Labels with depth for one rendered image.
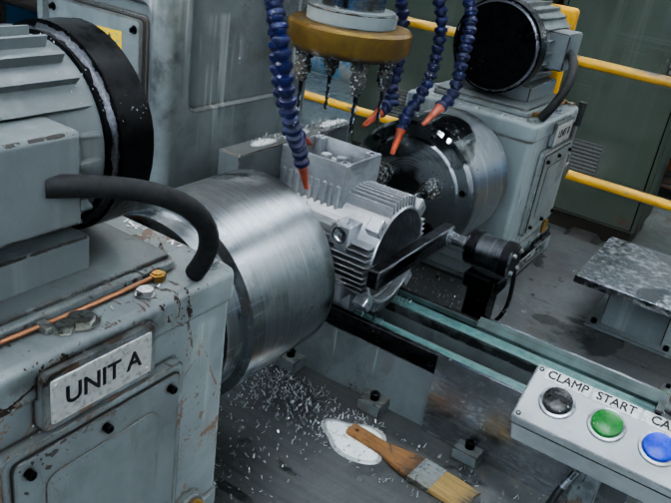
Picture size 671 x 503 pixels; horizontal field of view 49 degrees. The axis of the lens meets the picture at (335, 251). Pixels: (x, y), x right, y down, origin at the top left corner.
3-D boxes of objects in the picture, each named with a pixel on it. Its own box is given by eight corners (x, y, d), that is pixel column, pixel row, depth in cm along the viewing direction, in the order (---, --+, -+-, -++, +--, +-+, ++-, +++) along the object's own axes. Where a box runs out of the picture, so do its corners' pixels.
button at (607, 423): (584, 434, 72) (586, 426, 71) (595, 410, 74) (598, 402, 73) (614, 448, 71) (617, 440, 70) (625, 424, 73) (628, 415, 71)
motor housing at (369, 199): (250, 282, 118) (262, 171, 110) (318, 249, 133) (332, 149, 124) (353, 330, 109) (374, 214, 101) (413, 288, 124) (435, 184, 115)
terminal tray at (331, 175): (276, 188, 114) (281, 144, 111) (315, 174, 123) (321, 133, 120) (339, 213, 109) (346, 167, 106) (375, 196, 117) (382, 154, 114)
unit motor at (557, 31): (417, 190, 161) (457, -11, 143) (476, 161, 187) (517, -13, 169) (527, 229, 149) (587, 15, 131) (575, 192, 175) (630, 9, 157)
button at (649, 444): (635, 458, 70) (638, 450, 69) (646, 433, 72) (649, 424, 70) (667, 473, 69) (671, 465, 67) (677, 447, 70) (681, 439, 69)
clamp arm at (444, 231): (438, 237, 125) (360, 285, 105) (442, 221, 124) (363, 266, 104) (456, 244, 123) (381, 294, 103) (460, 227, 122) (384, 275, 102)
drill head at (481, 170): (316, 241, 136) (335, 111, 126) (417, 192, 169) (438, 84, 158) (434, 290, 125) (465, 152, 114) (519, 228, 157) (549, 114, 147)
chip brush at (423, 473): (338, 437, 105) (339, 433, 105) (358, 422, 109) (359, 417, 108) (463, 515, 95) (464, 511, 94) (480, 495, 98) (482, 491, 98)
